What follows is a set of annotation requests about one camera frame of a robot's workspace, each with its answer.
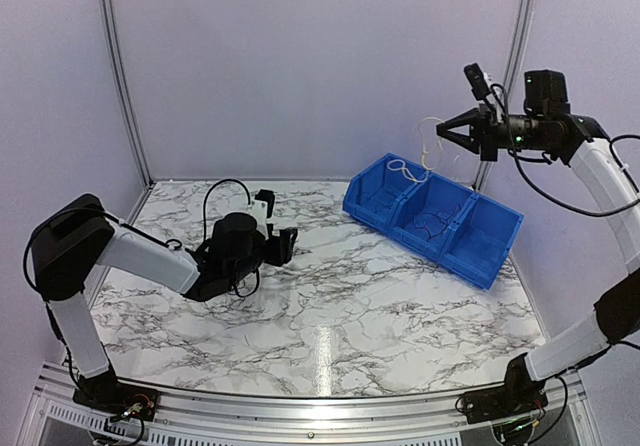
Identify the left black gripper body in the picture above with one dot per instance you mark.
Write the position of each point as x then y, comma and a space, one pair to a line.
244, 267

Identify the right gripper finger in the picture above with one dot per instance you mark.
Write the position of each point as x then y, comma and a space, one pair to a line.
469, 141
470, 118

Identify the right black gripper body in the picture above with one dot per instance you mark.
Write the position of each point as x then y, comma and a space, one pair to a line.
491, 144

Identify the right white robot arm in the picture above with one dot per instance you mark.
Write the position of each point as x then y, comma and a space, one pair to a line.
615, 314

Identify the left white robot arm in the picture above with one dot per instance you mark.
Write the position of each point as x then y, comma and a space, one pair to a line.
66, 247

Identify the blue three-compartment bin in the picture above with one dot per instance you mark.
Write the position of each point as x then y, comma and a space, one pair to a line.
465, 232

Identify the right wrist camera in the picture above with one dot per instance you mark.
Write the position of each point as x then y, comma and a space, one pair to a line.
481, 83

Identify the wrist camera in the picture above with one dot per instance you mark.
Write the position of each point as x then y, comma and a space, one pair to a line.
481, 83
261, 209

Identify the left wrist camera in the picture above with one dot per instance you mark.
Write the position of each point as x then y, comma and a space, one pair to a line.
261, 209

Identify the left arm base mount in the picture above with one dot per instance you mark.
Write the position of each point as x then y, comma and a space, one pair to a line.
120, 400

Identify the aluminium front rail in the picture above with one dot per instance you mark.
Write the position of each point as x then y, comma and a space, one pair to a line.
184, 417

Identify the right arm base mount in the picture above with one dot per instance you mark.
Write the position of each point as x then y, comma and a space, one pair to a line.
498, 402

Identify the left aluminium frame post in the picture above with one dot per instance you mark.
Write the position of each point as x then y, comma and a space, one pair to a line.
123, 94

